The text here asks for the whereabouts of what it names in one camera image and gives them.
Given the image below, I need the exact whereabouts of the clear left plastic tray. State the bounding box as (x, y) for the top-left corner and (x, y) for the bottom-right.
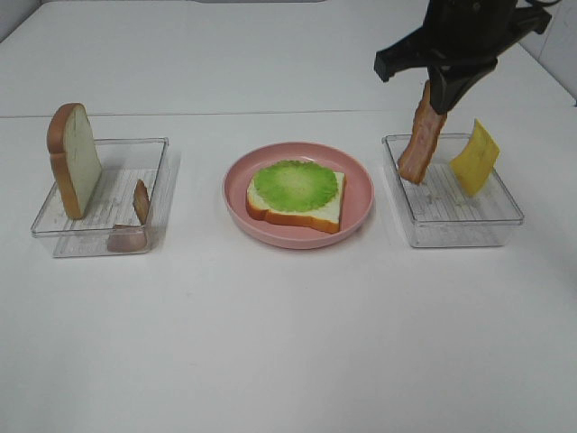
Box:
(31, 137), (179, 258)

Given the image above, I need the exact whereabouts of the bacon strip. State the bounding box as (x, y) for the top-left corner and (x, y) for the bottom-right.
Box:
(398, 80), (447, 185)
(106, 180), (150, 253)

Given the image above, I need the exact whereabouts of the bread slice with brown crust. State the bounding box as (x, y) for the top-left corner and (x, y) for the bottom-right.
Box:
(246, 171), (347, 234)

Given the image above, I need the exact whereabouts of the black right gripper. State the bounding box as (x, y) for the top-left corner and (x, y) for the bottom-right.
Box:
(374, 0), (553, 114)

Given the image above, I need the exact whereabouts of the clear plastic tray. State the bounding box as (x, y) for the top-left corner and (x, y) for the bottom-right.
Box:
(381, 134), (524, 248)
(31, 137), (179, 258)

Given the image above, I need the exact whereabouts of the clear right plastic tray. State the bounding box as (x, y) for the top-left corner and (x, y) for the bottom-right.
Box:
(381, 134), (524, 248)

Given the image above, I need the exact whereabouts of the yellow cheese slice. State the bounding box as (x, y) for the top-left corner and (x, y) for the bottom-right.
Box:
(449, 119), (500, 197)

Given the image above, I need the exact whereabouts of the green lettuce leaf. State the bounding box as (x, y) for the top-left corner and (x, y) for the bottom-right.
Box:
(253, 161), (337, 212)

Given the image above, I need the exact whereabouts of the pink round plate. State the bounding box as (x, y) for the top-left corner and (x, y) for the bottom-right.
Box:
(223, 142), (374, 250)

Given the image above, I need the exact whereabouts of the upright bread slice left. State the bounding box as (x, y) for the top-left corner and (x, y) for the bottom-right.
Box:
(46, 103), (102, 220)

